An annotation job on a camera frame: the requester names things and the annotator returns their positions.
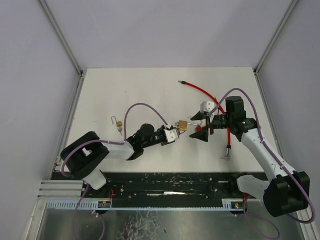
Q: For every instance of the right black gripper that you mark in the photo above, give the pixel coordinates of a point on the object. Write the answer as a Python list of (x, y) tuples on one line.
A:
[(208, 125)]

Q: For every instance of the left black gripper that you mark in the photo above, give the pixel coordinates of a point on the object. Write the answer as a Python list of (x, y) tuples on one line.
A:
[(163, 137)]

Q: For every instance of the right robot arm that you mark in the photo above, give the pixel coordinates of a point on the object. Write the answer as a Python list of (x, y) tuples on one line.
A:
[(285, 190)]

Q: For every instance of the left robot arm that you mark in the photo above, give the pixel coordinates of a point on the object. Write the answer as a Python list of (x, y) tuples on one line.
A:
[(82, 158)]

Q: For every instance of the large brass padlock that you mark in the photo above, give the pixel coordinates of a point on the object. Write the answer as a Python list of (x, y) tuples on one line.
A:
[(182, 125)]

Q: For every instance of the open small brass padlock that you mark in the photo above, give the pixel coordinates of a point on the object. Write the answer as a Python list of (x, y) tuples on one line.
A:
[(118, 123)]

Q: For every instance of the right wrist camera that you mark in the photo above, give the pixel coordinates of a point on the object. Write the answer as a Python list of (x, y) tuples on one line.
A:
[(207, 106)]

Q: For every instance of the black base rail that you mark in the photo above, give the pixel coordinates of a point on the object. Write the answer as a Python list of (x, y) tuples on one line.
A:
[(168, 189)]

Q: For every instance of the right aluminium frame post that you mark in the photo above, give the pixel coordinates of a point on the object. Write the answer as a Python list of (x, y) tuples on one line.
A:
[(275, 36)]

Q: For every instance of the aluminium frame post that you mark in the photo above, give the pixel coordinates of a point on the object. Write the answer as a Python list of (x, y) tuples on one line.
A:
[(60, 36), (275, 36)]

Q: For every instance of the left aluminium frame post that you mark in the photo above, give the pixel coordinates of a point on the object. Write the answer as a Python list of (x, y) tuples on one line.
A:
[(60, 36)]

